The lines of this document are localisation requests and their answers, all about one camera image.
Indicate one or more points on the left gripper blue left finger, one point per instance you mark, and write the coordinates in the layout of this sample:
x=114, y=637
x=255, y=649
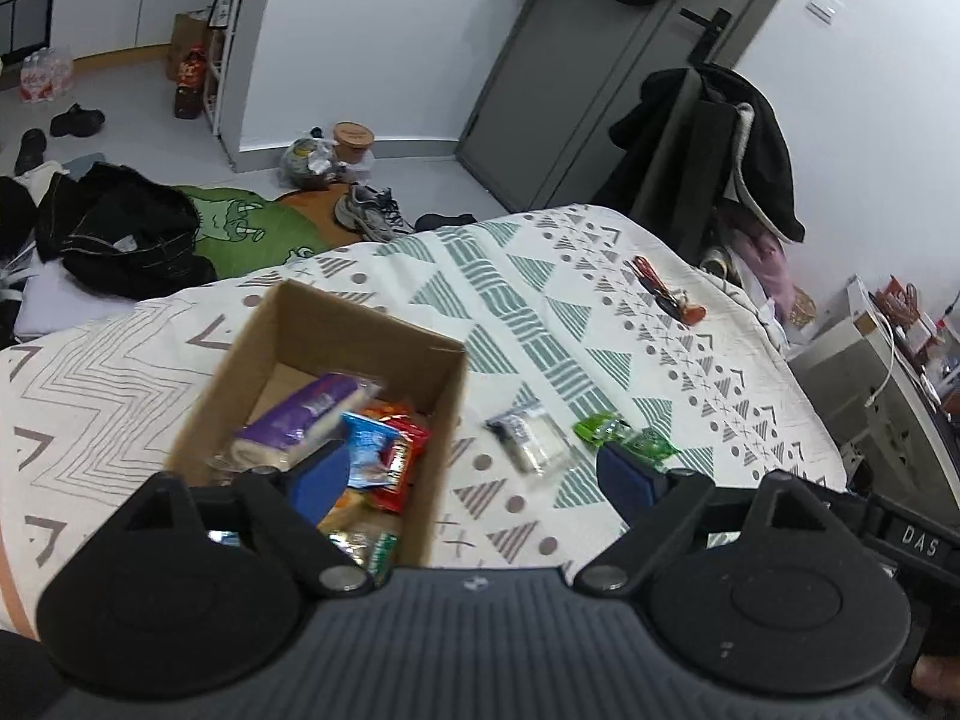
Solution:
x=313, y=487

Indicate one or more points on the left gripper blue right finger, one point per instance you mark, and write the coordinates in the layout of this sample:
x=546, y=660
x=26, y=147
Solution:
x=628, y=482

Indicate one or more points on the green candy wrapper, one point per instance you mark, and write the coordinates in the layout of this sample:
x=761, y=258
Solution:
x=606, y=426
x=650, y=446

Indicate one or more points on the orange cracker packet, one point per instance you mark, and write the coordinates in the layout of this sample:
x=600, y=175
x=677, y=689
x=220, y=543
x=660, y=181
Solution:
x=348, y=510

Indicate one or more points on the blue snack packet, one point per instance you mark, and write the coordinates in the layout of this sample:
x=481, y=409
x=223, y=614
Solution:
x=367, y=442

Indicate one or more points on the purple cake packet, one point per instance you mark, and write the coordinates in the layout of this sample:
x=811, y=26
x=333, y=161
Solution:
x=295, y=428

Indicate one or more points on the green-wrapped cookie packet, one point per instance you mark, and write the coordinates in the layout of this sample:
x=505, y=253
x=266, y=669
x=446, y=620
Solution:
x=372, y=547

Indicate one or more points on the red-orange snack packet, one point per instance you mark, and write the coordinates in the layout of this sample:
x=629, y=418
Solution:
x=382, y=413

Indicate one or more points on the red candy bar wrapper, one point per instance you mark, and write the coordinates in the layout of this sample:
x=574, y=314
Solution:
x=400, y=460

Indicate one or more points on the white rice cake packet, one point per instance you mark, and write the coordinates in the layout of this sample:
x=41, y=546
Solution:
x=532, y=439

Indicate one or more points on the person's right hand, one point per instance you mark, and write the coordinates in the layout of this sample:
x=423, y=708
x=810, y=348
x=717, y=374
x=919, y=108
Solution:
x=938, y=677

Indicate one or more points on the brown cardboard box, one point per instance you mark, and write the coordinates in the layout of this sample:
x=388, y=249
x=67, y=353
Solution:
x=305, y=358

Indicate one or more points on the patterned white bed cover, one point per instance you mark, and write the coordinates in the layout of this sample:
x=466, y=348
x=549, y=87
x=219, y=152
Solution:
x=577, y=310

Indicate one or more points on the white side cabinet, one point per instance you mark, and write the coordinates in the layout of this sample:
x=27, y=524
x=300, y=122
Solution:
x=877, y=409

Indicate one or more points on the green dinosaur rug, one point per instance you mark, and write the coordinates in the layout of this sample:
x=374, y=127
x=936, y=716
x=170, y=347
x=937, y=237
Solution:
x=241, y=232

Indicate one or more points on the pink cloth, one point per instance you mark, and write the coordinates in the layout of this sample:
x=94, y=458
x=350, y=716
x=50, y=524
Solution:
x=765, y=258

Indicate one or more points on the grey sneaker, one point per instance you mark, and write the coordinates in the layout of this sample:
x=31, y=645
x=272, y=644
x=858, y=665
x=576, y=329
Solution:
x=371, y=213

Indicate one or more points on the black clothes pile on floor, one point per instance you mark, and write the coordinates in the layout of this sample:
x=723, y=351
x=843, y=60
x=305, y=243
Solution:
x=114, y=231

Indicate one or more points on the silver foil bag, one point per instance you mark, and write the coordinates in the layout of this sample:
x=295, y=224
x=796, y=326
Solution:
x=309, y=163

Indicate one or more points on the brown lidded jar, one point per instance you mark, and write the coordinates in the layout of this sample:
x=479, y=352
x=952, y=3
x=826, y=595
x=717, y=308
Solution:
x=352, y=141

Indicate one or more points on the black jacket on chair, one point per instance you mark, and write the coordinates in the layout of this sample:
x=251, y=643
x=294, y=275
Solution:
x=699, y=139

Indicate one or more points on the grey door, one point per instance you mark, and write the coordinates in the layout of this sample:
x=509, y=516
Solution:
x=538, y=135

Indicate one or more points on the dark soy sauce bottle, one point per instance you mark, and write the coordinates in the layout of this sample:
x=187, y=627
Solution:
x=188, y=100

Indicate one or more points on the black shoe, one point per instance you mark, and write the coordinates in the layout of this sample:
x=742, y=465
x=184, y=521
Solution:
x=32, y=152
x=77, y=122

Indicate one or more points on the pack of water bottles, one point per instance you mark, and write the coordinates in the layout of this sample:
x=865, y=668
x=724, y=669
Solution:
x=45, y=75

